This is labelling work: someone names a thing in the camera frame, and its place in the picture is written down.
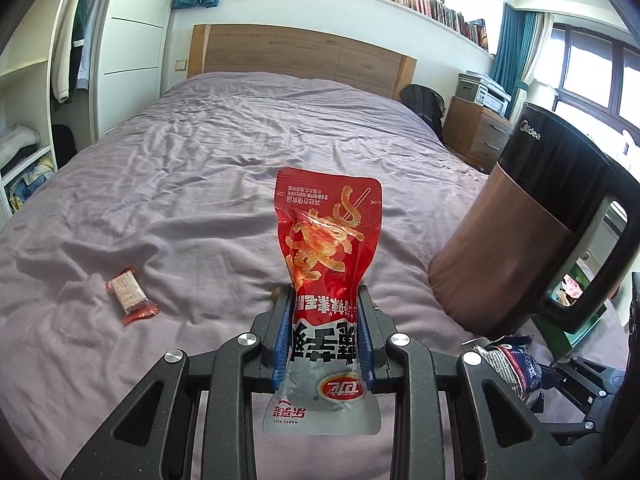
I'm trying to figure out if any black backpack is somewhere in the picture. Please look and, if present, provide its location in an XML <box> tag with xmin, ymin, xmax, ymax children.
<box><xmin>399</xmin><ymin>84</ymin><xmax>446</xmax><ymax>140</ymax></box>

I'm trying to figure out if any green metal tray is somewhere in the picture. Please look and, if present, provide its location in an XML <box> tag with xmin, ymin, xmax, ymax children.
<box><xmin>529</xmin><ymin>263</ymin><xmax>624</xmax><ymax>361</ymax></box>

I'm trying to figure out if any clear red cracker packet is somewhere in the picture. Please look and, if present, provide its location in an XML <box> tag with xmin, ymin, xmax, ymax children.
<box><xmin>105</xmin><ymin>268</ymin><xmax>160</xmax><ymax>325</ymax></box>

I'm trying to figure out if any wooden headboard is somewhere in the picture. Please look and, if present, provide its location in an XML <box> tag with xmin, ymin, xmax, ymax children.
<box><xmin>186</xmin><ymin>24</ymin><xmax>416</xmax><ymax>101</ymax></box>

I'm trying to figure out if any wooden nightstand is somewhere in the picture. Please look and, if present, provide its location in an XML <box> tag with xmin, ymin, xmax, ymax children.
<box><xmin>442</xmin><ymin>96</ymin><xmax>512</xmax><ymax>174</ymax></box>

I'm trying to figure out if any red white spicy snack pouch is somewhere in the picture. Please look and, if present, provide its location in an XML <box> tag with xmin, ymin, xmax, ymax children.
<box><xmin>262</xmin><ymin>168</ymin><xmax>382</xmax><ymax>434</ymax></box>

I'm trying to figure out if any grey printer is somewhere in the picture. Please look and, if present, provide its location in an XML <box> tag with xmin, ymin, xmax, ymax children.
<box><xmin>456</xmin><ymin>70</ymin><xmax>511</xmax><ymax>117</ymax></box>

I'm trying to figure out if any purple bed sheet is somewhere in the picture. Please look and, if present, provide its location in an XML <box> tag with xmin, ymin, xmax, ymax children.
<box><xmin>1</xmin><ymin>73</ymin><xmax>486</xmax><ymax>479</ymax></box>

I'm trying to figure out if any blue silver snack bag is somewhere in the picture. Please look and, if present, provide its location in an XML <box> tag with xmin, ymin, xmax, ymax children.
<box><xmin>462</xmin><ymin>335</ymin><xmax>544</xmax><ymax>414</ymax></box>

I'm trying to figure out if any cream hanging garment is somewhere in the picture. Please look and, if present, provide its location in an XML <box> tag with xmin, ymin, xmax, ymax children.
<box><xmin>50</xmin><ymin>0</ymin><xmax>79</xmax><ymax>103</ymax></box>

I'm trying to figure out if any teal curtain right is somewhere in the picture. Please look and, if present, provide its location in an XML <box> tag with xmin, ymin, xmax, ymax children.
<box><xmin>489</xmin><ymin>3</ymin><xmax>544</xmax><ymax>118</ymax></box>

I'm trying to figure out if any pink cartoon character packet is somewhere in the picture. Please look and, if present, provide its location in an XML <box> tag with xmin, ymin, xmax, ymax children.
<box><xmin>552</xmin><ymin>274</ymin><xmax>582</xmax><ymax>307</ymax></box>

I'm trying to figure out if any white open wardrobe shelf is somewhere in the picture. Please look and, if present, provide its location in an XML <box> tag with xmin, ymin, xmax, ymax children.
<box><xmin>1</xmin><ymin>0</ymin><xmax>77</xmax><ymax>223</ymax></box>

